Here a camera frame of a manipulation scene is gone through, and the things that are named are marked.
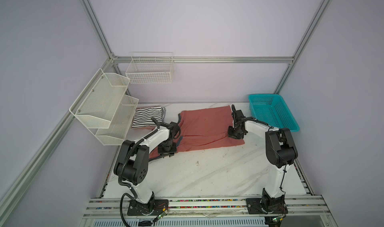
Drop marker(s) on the black white striped tank top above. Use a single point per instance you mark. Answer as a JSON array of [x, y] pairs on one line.
[[143, 118]]

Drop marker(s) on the white wire wall basket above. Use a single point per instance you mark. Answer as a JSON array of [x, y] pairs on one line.
[[151, 68]]

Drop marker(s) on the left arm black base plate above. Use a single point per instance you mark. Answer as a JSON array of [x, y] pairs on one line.
[[152, 208]]

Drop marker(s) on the aluminium enclosure frame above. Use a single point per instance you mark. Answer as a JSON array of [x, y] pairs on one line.
[[22, 184]]

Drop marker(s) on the aluminium mounting rail frame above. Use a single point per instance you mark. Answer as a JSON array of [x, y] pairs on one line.
[[307, 210]]

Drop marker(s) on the lower white mesh shelf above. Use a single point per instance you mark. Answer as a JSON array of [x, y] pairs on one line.
[[116, 134]]

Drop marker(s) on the dusty red tank top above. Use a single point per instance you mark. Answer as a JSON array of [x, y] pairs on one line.
[[205, 129]]

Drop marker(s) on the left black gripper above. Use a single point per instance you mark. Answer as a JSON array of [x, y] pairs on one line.
[[170, 153]]

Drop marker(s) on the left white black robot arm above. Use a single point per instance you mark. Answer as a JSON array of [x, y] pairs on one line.
[[132, 163]]

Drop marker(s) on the teal plastic basket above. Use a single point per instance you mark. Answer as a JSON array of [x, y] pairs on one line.
[[272, 109]]

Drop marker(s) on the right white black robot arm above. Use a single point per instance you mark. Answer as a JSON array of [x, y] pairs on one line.
[[281, 153]]

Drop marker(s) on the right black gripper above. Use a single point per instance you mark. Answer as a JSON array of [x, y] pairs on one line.
[[231, 135]]

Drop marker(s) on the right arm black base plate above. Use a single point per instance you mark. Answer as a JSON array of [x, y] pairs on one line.
[[265, 206]]

